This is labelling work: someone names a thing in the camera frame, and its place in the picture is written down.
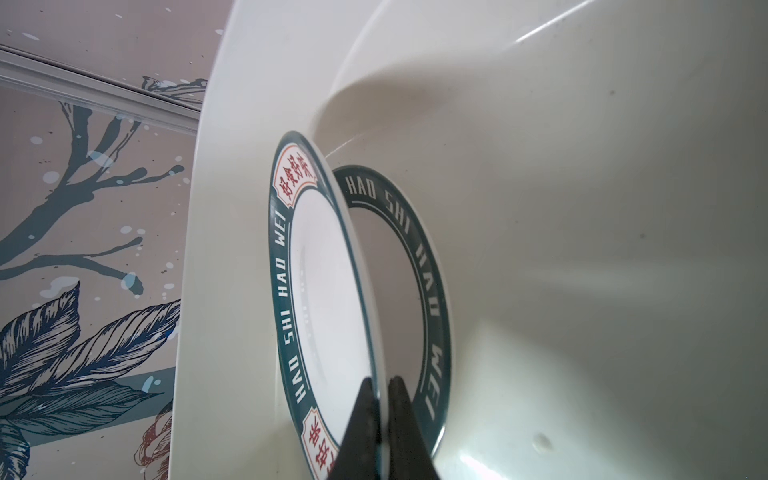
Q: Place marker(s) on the green band plate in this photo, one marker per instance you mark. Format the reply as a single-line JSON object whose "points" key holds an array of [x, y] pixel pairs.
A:
{"points": [[323, 306]]}

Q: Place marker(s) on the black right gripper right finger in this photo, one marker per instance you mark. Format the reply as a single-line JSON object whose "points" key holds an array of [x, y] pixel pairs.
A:
{"points": [[409, 458]]}

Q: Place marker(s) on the white plastic bin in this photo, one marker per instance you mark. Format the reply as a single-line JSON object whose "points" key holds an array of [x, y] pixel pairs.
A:
{"points": [[593, 179]]}

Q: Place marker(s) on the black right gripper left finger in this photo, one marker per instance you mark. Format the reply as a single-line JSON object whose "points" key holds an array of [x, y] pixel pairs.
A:
{"points": [[357, 458]]}

